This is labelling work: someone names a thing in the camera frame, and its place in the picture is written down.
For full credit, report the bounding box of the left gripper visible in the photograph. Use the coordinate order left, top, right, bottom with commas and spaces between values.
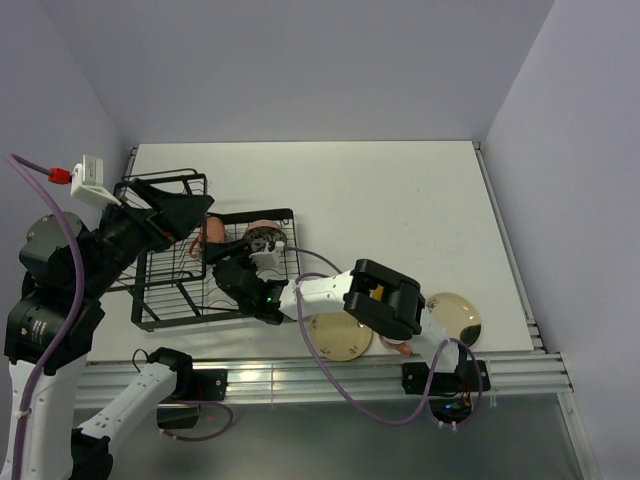
78, 175, 213, 297

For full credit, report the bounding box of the orange floral mug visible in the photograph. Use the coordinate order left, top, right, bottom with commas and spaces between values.
188, 216, 226, 259

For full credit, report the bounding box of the patterned ceramic bowl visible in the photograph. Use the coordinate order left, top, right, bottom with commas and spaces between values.
242, 219, 287, 253

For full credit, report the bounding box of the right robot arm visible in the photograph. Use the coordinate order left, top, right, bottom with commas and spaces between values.
202, 239, 468, 390

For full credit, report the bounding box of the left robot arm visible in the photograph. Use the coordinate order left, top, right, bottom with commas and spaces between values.
2, 179, 213, 479

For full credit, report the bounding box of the cream plate with flowers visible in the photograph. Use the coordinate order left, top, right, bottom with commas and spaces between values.
308, 313, 373, 362

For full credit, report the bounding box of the yellow black patterned plate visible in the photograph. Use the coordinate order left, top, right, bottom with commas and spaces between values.
371, 285, 384, 301

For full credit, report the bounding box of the orange mug near edge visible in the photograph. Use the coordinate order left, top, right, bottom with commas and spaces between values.
379, 335, 413, 357

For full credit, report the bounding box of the cream plate with branch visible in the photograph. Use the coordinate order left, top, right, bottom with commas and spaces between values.
426, 292, 482, 347

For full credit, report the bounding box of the black wire dish rack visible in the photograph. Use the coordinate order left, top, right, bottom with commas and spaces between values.
113, 168, 306, 332

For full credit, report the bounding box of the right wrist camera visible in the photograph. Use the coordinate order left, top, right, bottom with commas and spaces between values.
249, 241, 285, 271

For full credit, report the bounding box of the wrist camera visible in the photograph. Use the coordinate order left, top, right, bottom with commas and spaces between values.
70, 155, 120, 209
249, 241, 285, 271

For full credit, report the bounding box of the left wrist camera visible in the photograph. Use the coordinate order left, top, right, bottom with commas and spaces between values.
70, 155, 120, 209

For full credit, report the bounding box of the aluminium table edge rail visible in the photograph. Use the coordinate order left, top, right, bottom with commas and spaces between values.
75, 351, 573, 409

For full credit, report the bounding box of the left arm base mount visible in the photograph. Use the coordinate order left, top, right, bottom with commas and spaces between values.
156, 369, 228, 430

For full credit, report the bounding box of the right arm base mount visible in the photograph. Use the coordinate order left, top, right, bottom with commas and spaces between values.
397, 357, 490, 421

